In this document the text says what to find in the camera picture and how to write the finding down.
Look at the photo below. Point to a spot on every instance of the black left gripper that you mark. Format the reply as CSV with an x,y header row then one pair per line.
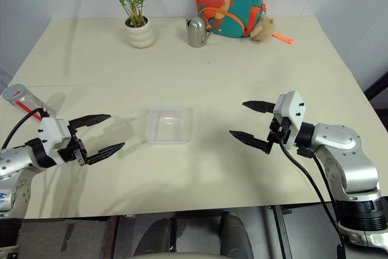
x,y
79,150

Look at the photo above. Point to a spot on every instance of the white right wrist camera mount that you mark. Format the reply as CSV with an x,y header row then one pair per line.
x,y
292,113

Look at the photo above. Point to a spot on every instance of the clear plastic square container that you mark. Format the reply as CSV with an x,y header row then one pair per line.
x,y
169,125

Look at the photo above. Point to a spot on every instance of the small brown teddy bear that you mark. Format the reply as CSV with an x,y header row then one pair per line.
x,y
263,30

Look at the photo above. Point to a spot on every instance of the silver metal watering can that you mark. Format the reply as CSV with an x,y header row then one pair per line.
x,y
196,33

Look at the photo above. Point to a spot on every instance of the orange fabric tag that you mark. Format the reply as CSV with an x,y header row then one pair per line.
x,y
283,38

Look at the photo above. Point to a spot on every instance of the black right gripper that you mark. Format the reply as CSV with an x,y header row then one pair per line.
x,y
277,134

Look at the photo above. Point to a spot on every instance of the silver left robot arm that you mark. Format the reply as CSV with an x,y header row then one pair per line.
x,y
12,162

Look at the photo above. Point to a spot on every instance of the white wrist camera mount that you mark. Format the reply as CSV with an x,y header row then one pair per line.
x,y
292,113
53,137

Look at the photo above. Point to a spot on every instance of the clear bottle with red label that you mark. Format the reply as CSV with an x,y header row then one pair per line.
x,y
25,99

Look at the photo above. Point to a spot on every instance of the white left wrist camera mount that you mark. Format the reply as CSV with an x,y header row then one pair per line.
x,y
53,137

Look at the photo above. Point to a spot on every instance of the black metal table frame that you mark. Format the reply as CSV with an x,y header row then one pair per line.
x,y
280,231

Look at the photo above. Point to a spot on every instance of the white ribbed plant pot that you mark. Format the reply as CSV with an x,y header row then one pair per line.
x,y
140,36

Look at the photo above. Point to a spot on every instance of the teal dinosaur backpack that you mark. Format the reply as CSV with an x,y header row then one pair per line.
x,y
242,4

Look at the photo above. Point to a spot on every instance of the dark furniture edge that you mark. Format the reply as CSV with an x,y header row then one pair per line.
x,y
379,87

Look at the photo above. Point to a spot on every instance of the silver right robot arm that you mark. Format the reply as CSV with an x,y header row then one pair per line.
x,y
348,156

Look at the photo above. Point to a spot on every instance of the dark rounded shape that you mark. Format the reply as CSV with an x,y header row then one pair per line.
x,y
156,236
236,234

